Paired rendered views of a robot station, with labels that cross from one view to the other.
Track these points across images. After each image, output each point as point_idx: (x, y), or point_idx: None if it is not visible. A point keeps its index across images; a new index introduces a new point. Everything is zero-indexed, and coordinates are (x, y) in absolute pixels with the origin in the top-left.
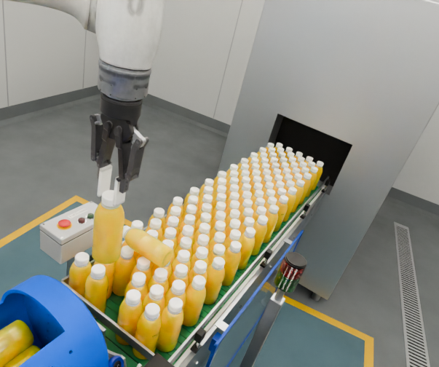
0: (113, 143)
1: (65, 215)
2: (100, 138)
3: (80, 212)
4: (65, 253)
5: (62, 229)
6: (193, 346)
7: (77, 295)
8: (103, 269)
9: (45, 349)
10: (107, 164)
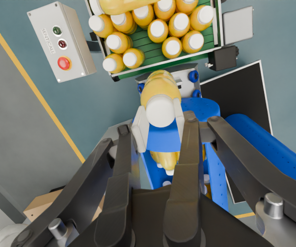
0: (133, 171)
1: (48, 55)
2: (95, 183)
3: (46, 37)
4: (92, 68)
5: (71, 67)
6: (215, 4)
7: (129, 72)
8: (131, 56)
9: (209, 155)
10: (132, 137)
